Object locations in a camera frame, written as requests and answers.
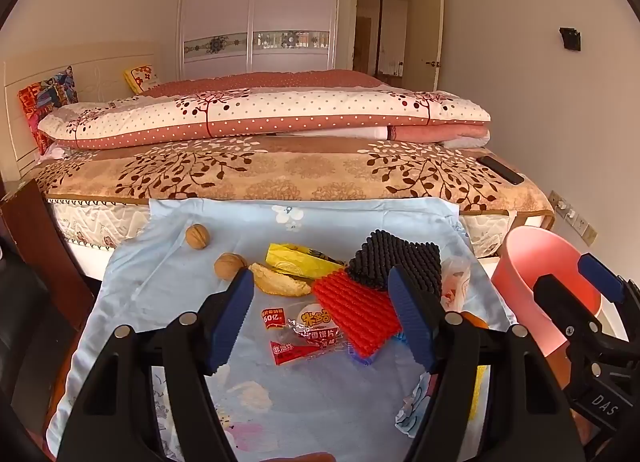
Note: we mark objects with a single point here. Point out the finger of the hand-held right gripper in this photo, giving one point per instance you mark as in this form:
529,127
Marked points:
560,299
597,274

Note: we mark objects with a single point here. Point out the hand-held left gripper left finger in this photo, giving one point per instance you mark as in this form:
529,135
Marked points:
232,322

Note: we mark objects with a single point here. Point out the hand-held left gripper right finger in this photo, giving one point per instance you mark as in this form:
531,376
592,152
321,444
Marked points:
407,322

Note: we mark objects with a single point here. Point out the pink plastic bin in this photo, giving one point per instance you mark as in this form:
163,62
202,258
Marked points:
525,282

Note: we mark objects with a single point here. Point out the red scrub pad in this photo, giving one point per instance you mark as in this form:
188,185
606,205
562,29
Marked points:
350,307

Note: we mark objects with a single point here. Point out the orange peel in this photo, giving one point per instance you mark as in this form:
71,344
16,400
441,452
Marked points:
280,282

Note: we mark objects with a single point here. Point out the small orange fruit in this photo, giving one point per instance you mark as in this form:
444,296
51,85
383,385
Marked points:
475,319

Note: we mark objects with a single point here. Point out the black scrub pad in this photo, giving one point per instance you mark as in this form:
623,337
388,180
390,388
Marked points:
395,254

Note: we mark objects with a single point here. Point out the clear snack wrapper red label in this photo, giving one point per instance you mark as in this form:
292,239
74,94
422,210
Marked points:
310,319

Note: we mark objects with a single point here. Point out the floral paper napkin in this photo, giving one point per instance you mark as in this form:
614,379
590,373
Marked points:
415,407

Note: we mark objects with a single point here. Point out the yellow plastic bag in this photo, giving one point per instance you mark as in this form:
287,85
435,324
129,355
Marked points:
295,259

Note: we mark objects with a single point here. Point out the brown walnut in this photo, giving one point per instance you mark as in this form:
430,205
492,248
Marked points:
198,236
229,266

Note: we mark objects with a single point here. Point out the clear plastic wrapper red print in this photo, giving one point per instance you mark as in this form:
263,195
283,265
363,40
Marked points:
455,282

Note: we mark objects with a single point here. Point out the light blue floral cloth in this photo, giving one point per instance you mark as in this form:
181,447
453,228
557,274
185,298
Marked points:
175,262

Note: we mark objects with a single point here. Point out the black phone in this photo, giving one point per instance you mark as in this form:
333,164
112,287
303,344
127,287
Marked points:
500,169

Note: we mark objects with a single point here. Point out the brown leaf print blanket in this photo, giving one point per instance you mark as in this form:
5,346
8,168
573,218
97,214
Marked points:
300,167

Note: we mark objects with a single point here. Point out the folded pink blanket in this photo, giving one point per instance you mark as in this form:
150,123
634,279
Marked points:
435,134

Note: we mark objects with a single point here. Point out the folded white sheet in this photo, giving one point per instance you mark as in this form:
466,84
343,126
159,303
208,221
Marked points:
340,133

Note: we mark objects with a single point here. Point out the black chair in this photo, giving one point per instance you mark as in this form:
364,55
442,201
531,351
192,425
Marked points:
25,342

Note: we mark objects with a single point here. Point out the dark wooden nightstand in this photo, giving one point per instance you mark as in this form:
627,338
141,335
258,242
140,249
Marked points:
35,242

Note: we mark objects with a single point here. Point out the folded tree print quilt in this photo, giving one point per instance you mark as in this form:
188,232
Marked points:
300,107

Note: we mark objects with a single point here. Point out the yellow floral pillow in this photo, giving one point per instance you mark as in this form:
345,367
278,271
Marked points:
142,77

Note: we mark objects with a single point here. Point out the cream bed headboard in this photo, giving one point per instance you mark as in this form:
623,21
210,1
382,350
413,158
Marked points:
100,67

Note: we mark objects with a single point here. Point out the cream room door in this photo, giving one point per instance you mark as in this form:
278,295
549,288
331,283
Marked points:
422,32

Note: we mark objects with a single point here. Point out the colourful patchwork pillow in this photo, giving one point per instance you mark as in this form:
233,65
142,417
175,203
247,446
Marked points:
47,97

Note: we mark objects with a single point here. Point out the white sliding door wardrobe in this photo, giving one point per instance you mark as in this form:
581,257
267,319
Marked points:
220,2

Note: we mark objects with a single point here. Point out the beige wall socket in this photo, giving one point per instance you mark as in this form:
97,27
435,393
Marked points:
590,234
554,197

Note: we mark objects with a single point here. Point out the white wall socket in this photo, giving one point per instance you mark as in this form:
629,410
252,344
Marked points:
569,216
580,224

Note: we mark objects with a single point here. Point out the black wall bracket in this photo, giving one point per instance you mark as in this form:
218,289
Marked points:
571,38

